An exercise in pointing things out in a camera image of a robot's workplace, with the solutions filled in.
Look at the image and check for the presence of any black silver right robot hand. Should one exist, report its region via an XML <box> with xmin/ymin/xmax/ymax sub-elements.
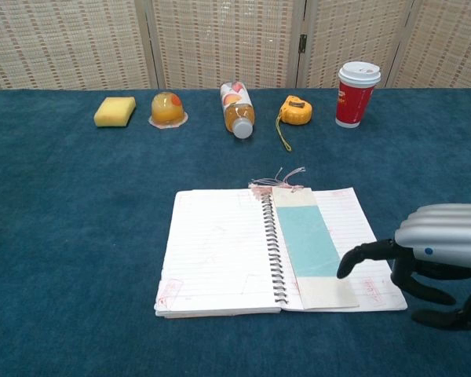
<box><xmin>336</xmin><ymin>203</ymin><xmax>471</xmax><ymax>331</ymax></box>

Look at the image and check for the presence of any blue white tasselled bookmark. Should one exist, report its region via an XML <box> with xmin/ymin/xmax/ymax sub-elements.
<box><xmin>249</xmin><ymin>167</ymin><xmax>360</xmax><ymax>311</ymax></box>

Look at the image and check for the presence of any open spiral notebook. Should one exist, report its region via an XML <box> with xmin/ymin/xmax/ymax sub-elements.
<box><xmin>154</xmin><ymin>186</ymin><xmax>408</xmax><ymax>319</ymax></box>

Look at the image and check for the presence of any red paper cup white lid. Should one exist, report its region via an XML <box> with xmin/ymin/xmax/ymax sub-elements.
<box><xmin>334</xmin><ymin>60</ymin><xmax>382</xmax><ymax>129</ymax></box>

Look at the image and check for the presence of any woven folding screen panel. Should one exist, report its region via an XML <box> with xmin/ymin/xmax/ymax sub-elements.
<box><xmin>0</xmin><ymin>0</ymin><xmax>160</xmax><ymax>95</ymax></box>
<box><xmin>296</xmin><ymin>0</ymin><xmax>415</xmax><ymax>90</ymax></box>
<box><xmin>388</xmin><ymin>0</ymin><xmax>471</xmax><ymax>90</ymax></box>
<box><xmin>147</xmin><ymin>0</ymin><xmax>309</xmax><ymax>90</ymax></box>

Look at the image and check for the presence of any yellow tape measure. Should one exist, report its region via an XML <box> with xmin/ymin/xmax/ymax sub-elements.
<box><xmin>275</xmin><ymin>95</ymin><xmax>313</xmax><ymax>153</ymax></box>

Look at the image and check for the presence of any peach drink plastic bottle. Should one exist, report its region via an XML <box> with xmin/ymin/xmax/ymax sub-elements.
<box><xmin>219</xmin><ymin>81</ymin><xmax>256</xmax><ymax>140</ymax></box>

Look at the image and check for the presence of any wrapped yellow pastry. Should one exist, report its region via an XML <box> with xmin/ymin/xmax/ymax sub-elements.
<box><xmin>148</xmin><ymin>91</ymin><xmax>189</xmax><ymax>130</ymax></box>

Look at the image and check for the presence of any yellow sponge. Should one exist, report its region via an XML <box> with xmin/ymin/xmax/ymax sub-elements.
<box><xmin>93</xmin><ymin>96</ymin><xmax>137</xmax><ymax>128</ymax></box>

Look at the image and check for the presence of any blue table cloth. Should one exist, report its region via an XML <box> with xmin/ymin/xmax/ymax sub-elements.
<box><xmin>0</xmin><ymin>88</ymin><xmax>471</xmax><ymax>377</ymax></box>

